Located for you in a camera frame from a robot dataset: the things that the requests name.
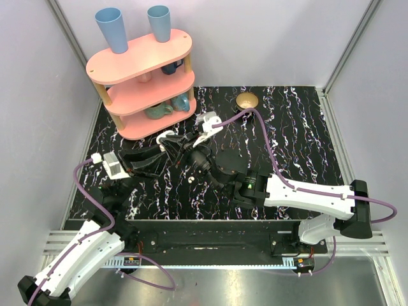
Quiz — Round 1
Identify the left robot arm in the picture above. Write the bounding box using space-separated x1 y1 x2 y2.
18 145 168 305

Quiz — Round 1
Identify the left blue plastic cup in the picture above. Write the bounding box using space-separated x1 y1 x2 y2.
95 7 128 54

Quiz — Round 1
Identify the pink cup on shelf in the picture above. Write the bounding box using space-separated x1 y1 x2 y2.
136 72 152 83

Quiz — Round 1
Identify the white earbud charging case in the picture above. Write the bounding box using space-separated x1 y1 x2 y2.
156 130 175 152

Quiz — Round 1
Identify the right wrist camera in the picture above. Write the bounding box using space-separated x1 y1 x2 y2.
193 111 223 147

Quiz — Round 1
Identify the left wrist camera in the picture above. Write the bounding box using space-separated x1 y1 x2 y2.
103 152 129 180

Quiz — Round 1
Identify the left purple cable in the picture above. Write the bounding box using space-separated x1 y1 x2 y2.
27 154 177 306

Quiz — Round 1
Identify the blue plastic cup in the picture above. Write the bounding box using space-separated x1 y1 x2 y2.
147 5 171 43
95 7 128 54

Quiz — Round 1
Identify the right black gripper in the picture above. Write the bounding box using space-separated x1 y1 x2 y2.
159 128 224 194

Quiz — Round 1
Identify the right blue plastic cup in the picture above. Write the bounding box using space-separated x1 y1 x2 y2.
147 5 171 43

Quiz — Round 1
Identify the pink three-tier shelf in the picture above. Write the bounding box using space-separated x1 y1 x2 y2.
86 29 196 140

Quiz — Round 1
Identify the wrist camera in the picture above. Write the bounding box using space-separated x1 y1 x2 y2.
193 111 223 147
103 152 129 180

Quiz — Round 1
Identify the teal ceramic mug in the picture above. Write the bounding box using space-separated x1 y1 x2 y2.
144 102 173 120

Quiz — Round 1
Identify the light blue butterfly mug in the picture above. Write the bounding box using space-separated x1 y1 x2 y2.
170 93 190 112

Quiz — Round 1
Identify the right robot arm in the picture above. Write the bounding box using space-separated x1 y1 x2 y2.
156 131 373 253

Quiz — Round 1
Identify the dark blue mug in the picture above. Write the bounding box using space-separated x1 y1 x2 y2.
161 59 184 75

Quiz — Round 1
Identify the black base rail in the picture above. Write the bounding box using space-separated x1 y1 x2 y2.
120 219 328 256

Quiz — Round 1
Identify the gold patterned bowl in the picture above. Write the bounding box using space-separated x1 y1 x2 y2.
235 92 259 112

